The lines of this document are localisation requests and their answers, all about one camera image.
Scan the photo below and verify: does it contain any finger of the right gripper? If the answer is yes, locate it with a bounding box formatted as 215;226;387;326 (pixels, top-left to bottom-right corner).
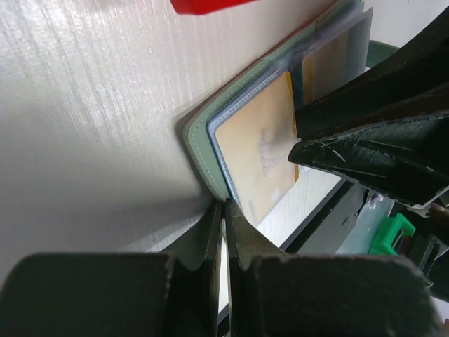
288;112;448;207
296;9;448;140

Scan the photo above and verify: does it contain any red plastic bin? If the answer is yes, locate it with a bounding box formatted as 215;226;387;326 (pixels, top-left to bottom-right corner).
170;0;254;15

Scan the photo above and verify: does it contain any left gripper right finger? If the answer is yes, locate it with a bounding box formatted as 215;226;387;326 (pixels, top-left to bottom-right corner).
224;199;447;336

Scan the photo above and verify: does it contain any gold card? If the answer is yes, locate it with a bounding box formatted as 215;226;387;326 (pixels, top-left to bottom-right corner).
208;71;299;225
302;33;353;105

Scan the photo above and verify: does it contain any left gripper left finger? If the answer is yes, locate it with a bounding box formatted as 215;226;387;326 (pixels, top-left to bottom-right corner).
1;203;222;336

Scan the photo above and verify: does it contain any green plastic part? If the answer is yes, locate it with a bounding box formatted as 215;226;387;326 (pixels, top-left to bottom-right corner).
369;213;416;256

